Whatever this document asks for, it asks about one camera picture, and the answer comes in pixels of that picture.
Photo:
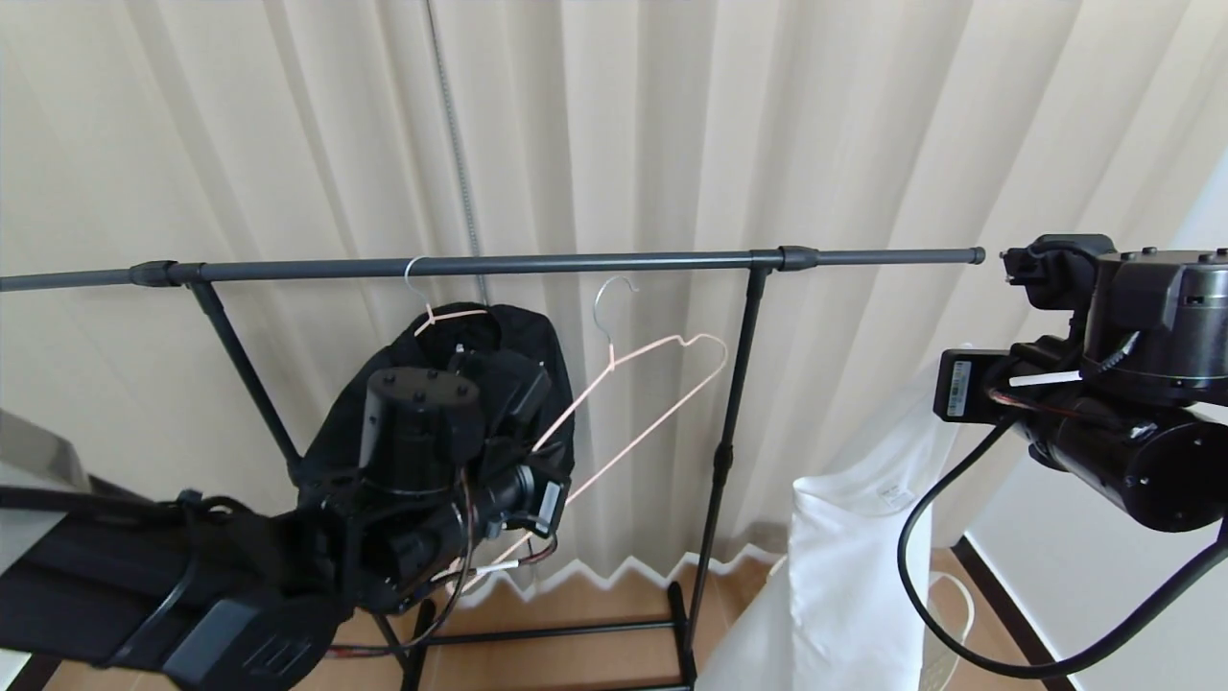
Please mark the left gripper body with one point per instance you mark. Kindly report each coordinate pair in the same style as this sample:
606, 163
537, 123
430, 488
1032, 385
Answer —
528, 499

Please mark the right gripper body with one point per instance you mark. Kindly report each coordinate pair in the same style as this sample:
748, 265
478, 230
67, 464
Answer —
988, 384

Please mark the black shorts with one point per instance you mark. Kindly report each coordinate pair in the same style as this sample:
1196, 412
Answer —
528, 336

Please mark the pink clothes hanger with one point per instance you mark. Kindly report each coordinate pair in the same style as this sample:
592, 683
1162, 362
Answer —
451, 314
672, 343

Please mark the white garment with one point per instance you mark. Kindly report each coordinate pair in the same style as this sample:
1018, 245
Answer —
844, 576

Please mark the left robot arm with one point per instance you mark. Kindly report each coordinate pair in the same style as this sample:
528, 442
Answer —
413, 432

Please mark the white laundry basket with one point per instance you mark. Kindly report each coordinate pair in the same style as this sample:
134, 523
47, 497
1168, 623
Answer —
969, 609

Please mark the black clothes rack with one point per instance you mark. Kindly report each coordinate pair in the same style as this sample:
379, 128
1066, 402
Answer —
576, 261

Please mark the beige curtain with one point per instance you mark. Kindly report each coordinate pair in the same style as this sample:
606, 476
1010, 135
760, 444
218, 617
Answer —
767, 125

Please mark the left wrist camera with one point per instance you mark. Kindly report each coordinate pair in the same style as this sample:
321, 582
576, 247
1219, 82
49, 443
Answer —
508, 384

